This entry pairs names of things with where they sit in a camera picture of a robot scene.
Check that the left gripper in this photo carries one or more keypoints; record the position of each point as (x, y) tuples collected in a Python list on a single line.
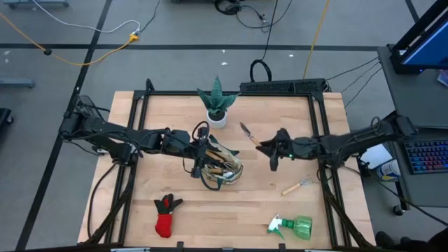
[(182, 141)]

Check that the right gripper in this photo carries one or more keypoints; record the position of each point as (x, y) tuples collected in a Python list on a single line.
[(297, 148)]

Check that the beige green gardening bag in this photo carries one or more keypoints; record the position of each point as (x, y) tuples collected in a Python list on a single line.
[(232, 164)]

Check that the potted snake plant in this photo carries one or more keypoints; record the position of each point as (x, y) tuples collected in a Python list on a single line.
[(217, 122)]

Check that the red black garden glove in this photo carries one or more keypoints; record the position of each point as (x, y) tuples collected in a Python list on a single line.
[(164, 224)]

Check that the green spray bottle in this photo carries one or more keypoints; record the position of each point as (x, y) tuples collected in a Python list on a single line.
[(301, 227)]

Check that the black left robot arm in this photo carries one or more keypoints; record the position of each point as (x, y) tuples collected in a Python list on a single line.
[(105, 126)]

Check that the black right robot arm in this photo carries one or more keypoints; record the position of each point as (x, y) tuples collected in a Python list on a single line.
[(350, 140)]

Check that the black perforated box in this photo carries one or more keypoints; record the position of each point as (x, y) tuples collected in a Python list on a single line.
[(280, 85)]

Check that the white paper sheet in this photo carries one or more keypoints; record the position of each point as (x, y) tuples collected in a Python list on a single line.
[(378, 155)]

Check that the white wipes canister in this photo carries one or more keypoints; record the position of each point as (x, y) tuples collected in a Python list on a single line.
[(388, 171)]

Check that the black caster wheel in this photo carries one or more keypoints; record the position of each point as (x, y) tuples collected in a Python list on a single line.
[(398, 210)]

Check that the grey desk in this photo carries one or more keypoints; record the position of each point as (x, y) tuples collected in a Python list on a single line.
[(413, 98)]

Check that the grey keyboard table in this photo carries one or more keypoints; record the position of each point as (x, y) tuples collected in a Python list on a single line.
[(420, 189)]

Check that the backlit keyboard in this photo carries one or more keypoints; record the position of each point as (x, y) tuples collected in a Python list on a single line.
[(427, 155)]

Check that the computer monitor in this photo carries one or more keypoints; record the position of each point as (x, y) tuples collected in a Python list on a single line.
[(430, 49)]

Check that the person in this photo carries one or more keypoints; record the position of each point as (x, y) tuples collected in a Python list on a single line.
[(437, 241)]

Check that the black round floor plug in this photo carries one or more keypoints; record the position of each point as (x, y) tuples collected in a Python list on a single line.
[(47, 52)]

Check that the grey floor bar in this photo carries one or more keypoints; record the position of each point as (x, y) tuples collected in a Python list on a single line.
[(17, 83)]

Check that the black wheeled base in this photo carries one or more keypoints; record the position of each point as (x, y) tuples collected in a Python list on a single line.
[(5, 117)]

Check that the grey cart base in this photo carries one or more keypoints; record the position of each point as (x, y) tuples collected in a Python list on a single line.
[(35, 3)]

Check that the black metal table frame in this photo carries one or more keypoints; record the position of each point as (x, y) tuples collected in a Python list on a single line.
[(139, 94)]

